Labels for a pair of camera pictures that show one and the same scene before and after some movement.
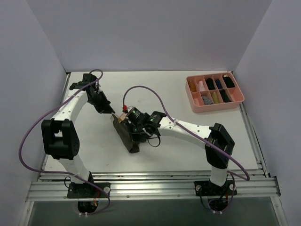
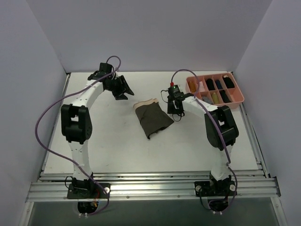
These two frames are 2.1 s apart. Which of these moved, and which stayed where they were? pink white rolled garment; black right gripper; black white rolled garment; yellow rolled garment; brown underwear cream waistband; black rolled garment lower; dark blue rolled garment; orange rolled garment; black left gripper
Moved: black right gripper; black left gripper; brown underwear cream waistband
Stayed: black white rolled garment; orange rolled garment; pink white rolled garment; dark blue rolled garment; yellow rolled garment; black rolled garment lower
